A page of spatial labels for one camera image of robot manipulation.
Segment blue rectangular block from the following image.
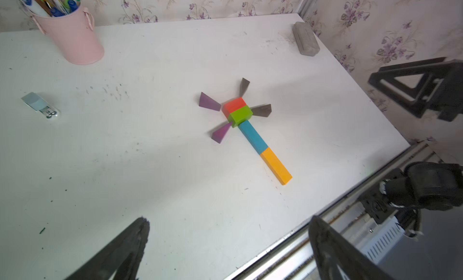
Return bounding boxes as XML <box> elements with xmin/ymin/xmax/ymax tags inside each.
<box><xmin>238</xmin><ymin>120</ymin><xmax>268</xmax><ymax>154</ymax></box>

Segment yellow rectangular block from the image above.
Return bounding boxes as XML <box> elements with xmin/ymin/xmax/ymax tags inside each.
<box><xmin>260</xmin><ymin>147</ymin><xmax>293</xmax><ymax>185</ymax></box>

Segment red cube block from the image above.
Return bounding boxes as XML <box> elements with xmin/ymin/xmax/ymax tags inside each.
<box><xmin>222</xmin><ymin>97</ymin><xmax>247</xmax><ymax>118</ymax></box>

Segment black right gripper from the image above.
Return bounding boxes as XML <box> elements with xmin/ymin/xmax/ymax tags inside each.
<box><xmin>368</xmin><ymin>57</ymin><xmax>463</xmax><ymax>122</ymax></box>

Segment green cube block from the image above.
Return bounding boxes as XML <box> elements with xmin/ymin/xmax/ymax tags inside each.
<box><xmin>227</xmin><ymin>106</ymin><xmax>253</xmax><ymax>128</ymax></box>

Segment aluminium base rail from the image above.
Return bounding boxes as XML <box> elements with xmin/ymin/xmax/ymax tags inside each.
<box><xmin>228</xmin><ymin>142</ymin><xmax>442</xmax><ymax>280</ymax></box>

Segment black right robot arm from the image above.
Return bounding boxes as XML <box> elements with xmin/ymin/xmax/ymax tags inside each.
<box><xmin>359</xmin><ymin>57</ymin><xmax>463</xmax><ymax>233</ymax></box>

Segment grey board eraser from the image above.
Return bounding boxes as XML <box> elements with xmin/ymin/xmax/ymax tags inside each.
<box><xmin>293</xmin><ymin>22</ymin><xmax>320</xmax><ymax>57</ymax></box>

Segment brown triangular wedge block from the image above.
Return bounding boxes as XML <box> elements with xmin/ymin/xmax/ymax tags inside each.
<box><xmin>239</xmin><ymin>78</ymin><xmax>250</xmax><ymax>97</ymax></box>

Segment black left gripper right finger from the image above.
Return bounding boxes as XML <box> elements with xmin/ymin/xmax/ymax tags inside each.
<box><xmin>308</xmin><ymin>216</ymin><xmax>392</xmax><ymax>280</ymax></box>

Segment coloured pens in cup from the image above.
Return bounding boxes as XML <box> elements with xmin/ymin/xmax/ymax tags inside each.
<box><xmin>18</xmin><ymin>0</ymin><xmax>81</xmax><ymax>18</ymax></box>

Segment purple triangular wedge block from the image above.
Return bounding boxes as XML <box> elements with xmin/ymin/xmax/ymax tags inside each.
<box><xmin>199</xmin><ymin>92</ymin><xmax>221</xmax><ymax>111</ymax></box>

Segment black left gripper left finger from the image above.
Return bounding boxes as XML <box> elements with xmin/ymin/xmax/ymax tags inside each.
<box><xmin>67</xmin><ymin>217</ymin><xmax>150</xmax><ymax>280</ymax></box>

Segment pink pen holder cup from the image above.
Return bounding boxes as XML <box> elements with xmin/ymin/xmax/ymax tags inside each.
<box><xmin>31</xmin><ymin>6</ymin><xmax>104</xmax><ymax>65</ymax></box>

